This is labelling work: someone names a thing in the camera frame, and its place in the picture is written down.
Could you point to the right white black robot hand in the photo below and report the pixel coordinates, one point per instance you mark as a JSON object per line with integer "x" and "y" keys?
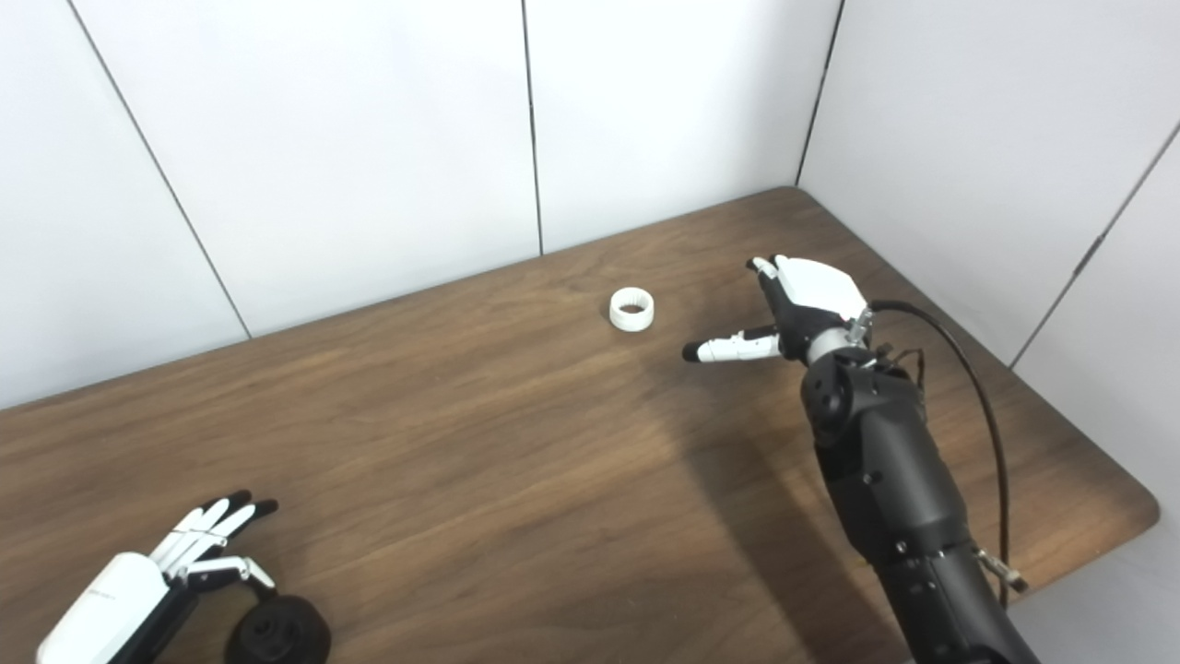
{"x": 820, "y": 290}

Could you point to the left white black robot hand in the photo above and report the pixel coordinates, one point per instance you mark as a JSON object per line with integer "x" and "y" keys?
{"x": 106, "y": 609}

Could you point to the round black plastic part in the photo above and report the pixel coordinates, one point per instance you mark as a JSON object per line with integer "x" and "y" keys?
{"x": 295, "y": 641}

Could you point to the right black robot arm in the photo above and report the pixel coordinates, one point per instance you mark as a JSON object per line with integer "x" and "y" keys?
{"x": 894, "y": 480}

